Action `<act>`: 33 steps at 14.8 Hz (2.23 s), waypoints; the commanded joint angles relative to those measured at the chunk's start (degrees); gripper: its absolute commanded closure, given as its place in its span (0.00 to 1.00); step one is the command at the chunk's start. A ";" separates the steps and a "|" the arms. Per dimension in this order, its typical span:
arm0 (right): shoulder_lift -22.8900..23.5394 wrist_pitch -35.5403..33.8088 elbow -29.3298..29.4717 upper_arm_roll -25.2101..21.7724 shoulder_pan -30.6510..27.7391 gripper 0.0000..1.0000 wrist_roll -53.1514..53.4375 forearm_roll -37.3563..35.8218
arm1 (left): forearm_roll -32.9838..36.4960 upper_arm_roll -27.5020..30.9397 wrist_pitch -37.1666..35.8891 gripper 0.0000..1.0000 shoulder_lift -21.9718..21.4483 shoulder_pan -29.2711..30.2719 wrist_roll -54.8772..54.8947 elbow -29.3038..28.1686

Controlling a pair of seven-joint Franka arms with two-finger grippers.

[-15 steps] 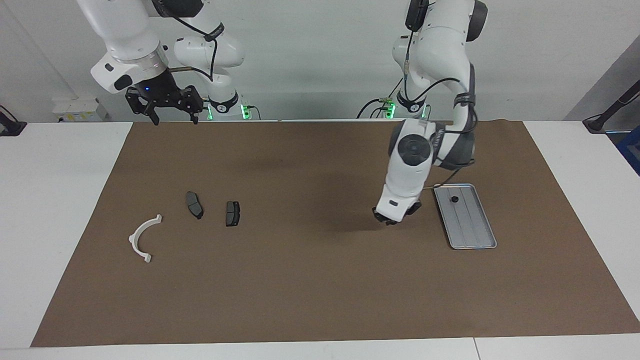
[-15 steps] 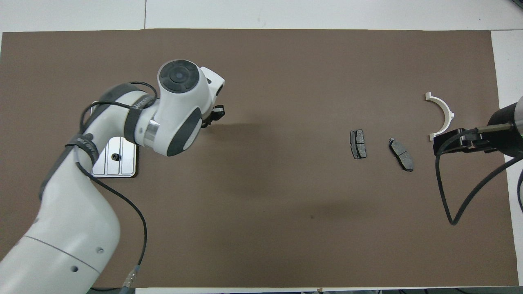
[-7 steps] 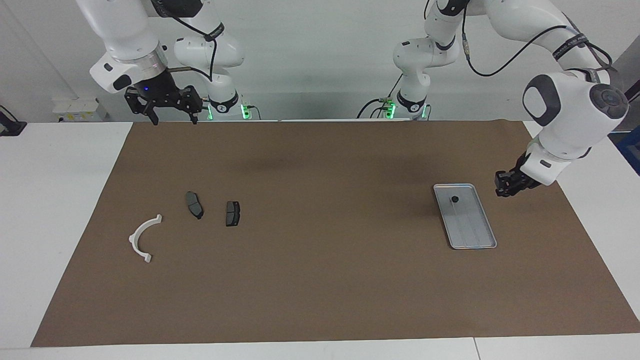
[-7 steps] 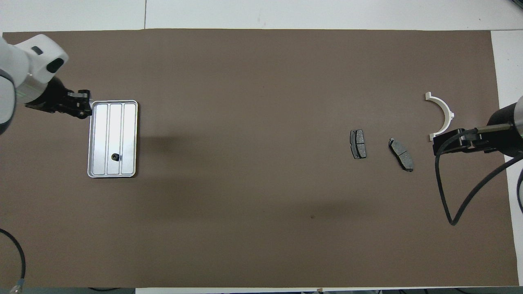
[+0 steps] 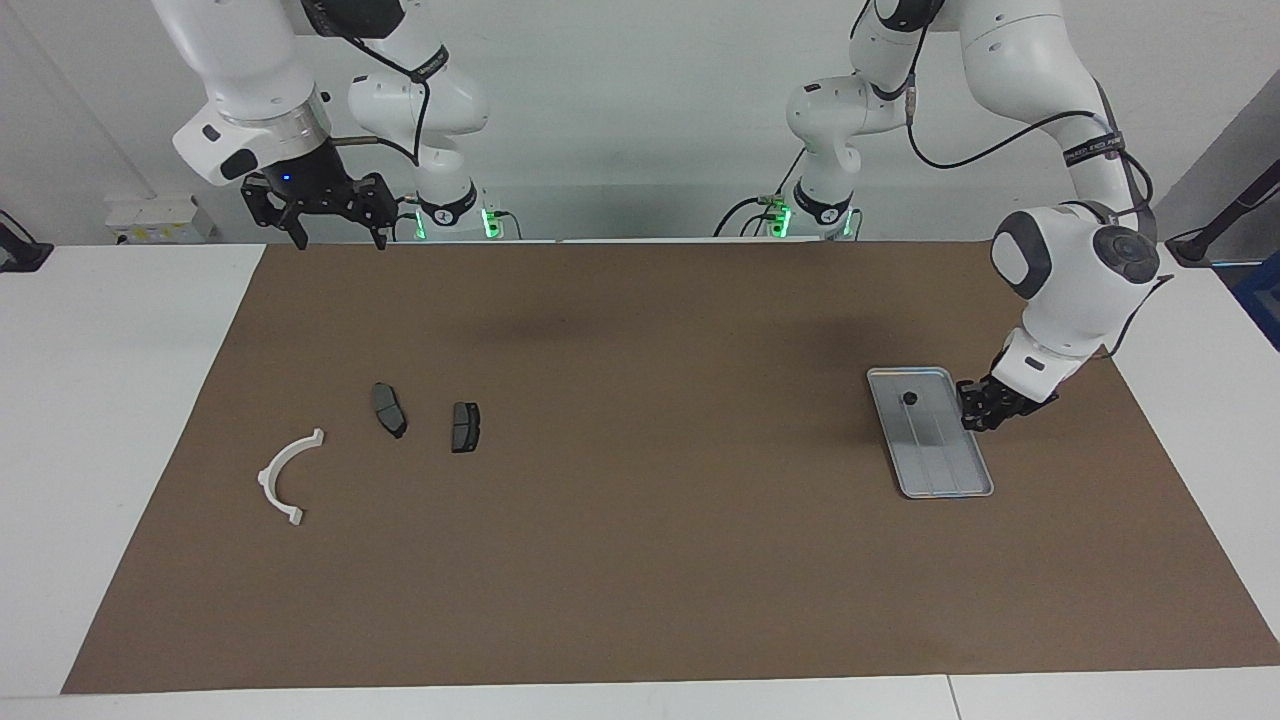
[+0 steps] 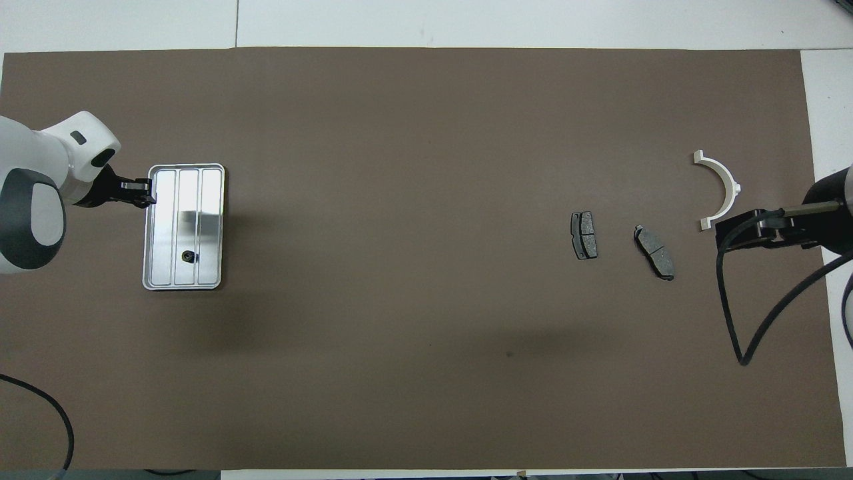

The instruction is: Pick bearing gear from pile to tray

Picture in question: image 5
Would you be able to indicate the blue crate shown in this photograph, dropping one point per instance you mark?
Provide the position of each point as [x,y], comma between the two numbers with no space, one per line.
[1262,300]

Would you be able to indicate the silver metal tray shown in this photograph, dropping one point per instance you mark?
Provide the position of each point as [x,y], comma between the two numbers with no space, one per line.
[935,450]

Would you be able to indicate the curved dark brake pad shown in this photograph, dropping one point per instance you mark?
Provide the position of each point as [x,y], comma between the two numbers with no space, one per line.
[387,408]

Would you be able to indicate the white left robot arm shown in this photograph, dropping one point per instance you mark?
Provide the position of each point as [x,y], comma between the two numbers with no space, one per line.
[1070,300]

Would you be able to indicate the black clamp mount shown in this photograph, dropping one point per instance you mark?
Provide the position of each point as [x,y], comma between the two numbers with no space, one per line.
[20,252]

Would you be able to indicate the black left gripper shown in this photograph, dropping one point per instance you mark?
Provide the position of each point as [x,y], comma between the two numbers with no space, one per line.
[1010,400]

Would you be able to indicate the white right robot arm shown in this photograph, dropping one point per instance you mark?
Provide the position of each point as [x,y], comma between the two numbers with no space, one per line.
[240,60]

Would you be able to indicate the white curved plastic bracket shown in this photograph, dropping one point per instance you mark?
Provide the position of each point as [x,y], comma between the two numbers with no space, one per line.
[266,480]

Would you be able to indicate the rectangular dark brake pad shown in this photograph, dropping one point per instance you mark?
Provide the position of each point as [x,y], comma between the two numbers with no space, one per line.
[465,427]

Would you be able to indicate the white power strip box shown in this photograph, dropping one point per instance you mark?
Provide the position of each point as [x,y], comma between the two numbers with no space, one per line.
[160,220]

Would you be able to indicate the brown table mat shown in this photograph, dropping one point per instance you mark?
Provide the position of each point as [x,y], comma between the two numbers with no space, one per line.
[650,580]

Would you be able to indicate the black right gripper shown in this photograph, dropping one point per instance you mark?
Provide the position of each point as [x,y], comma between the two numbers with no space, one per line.
[320,192]

